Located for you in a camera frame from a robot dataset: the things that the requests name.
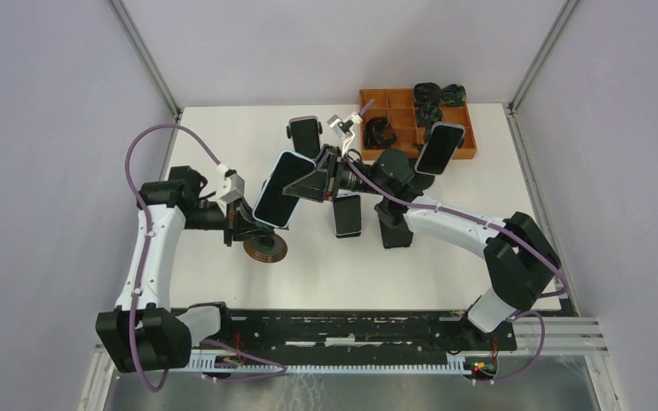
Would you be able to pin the pink case phone tilted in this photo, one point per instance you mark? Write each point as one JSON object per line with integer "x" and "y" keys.
{"x": 441, "y": 143}

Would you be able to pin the black round stand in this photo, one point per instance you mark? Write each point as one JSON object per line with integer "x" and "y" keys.
{"x": 289, "y": 130}
{"x": 419, "y": 181}

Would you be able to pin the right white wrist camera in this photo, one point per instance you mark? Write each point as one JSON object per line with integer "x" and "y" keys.
{"x": 344, "y": 128}

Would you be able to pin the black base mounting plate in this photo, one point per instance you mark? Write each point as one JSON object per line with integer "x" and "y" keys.
{"x": 358, "y": 337}

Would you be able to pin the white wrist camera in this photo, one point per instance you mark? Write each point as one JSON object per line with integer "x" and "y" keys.
{"x": 344, "y": 128}
{"x": 231, "y": 189}

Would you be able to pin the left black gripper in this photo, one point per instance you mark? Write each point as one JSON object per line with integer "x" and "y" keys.
{"x": 236, "y": 225}

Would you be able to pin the black round stand rear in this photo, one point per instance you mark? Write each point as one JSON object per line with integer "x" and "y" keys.
{"x": 289, "y": 130}

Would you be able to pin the black wedge phone stand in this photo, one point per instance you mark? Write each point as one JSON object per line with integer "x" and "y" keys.
{"x": 395, "y": 232}

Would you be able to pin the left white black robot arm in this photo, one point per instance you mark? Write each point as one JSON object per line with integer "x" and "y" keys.
{"x": 142, "y": 332}

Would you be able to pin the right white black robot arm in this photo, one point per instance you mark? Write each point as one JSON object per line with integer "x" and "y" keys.
{"x": 520, "y": 261}

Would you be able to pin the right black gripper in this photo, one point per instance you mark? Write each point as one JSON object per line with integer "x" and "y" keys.
{"x": 320, "y": 184}

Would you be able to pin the white cable duct rail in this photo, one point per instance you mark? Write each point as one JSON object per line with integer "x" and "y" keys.
{"x": 213, "y": 362}

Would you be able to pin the orange compartment tray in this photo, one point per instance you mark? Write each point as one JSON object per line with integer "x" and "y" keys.
{"x": 397, "y": 106}

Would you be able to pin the black small phone stand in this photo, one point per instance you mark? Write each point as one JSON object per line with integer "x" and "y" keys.
{"x": 348, "y": 235}

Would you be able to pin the grey case phone rear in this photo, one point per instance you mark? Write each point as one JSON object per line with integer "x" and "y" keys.
{"x": 305, "y": 136}

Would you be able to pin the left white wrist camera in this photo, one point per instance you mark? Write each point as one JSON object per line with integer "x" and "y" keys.
{"x": 231, "y": 189}

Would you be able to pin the black round stand right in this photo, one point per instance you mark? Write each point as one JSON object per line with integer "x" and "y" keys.
{"x": 419, "y": 181}

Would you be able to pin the lavender case phone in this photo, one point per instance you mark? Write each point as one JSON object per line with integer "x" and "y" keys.
{"x": 347, "y": 214}

